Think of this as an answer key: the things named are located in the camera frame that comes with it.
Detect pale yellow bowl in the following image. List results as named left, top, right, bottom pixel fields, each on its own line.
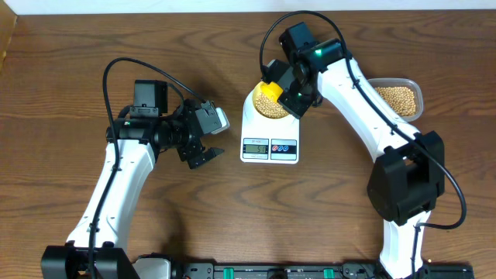
left=252, top=81, right=289, bottom=119

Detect white digital kitchen scale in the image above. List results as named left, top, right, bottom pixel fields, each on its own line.
left=239, top=89, right=300, bottom=164

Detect clear plastic bean container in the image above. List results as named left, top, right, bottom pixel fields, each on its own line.
left=368, top=77, right=424, bottom=122

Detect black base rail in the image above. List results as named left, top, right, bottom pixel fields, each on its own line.
left=131, top=255, right=476, bottom=279

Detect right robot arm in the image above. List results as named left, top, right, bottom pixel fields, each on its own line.
left=275, top=22, right=445, bottom=278

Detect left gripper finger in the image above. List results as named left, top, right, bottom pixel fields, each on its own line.
left=187, top=147, right=224, bottom=170
left=195, top=102, right=229, bottom=135

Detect soybeans in container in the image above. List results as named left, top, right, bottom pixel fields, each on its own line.
left=375, top=87, right=417, bottom=116

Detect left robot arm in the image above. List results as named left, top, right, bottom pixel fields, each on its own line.
left=41, top=99, right=229, bottom=278

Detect soybeans in bowl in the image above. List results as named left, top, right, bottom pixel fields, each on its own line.
left=254, top=93, right=288, bottom=119

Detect yellow scoop cup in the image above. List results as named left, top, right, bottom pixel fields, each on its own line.
left=260, top=81, right=284, bottom=103

